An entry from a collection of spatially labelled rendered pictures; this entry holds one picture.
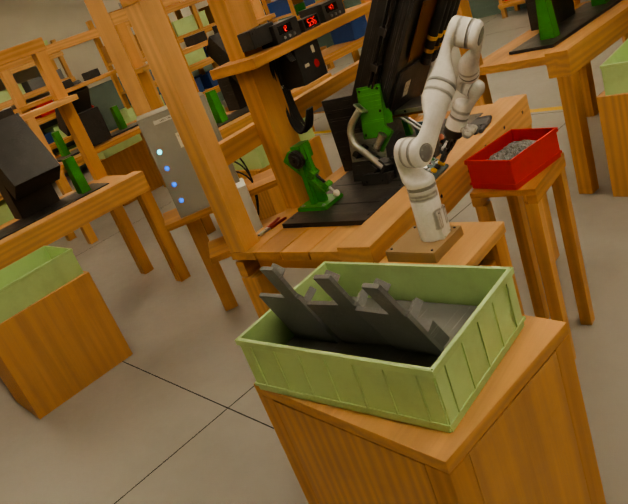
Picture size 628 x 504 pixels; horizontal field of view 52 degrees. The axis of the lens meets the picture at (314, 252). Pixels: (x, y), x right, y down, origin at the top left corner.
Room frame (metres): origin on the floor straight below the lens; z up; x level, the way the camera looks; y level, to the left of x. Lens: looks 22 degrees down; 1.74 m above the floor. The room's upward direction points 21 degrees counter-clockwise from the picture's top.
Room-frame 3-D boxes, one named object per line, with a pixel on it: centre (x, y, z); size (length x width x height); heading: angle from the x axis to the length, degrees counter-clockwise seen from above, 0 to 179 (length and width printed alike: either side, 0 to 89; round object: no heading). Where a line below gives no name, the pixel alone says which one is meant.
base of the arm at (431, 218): (1.88, -0.38, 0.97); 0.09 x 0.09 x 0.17; 49
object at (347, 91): (2.90, -0.43, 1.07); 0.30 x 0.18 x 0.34; 135
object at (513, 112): (2.53, -0.65, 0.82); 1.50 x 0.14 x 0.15; 135
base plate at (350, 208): (2.72, -0.45, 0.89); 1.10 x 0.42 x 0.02; 135
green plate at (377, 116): (2.63, -0.45, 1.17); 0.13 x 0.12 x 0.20; 135
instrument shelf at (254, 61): (2.91, -0.27, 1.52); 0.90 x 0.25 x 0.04; 135
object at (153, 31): (2.94, -0.24, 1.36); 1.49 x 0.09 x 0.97; 135
